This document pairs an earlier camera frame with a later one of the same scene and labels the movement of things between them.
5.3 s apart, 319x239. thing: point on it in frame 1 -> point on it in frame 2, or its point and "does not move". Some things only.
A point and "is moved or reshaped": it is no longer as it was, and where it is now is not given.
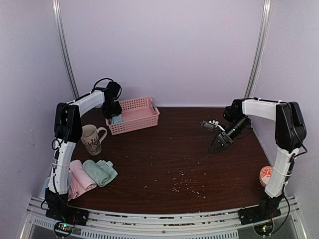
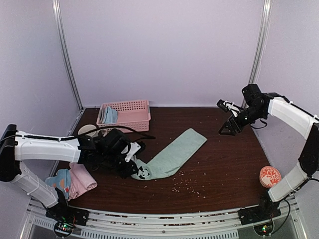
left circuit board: [64, 228] does not move
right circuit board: [263, 229] does not move
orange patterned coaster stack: [265, 175] does not move
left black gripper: [118, 111] -> [126, 172]
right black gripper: [224, 139] -> [231, 120]
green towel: [102, 172] -> [167, 163]
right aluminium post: [255, 67] does not move
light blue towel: [116, 119] is moved or reshaped
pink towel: [79, 182] does not move
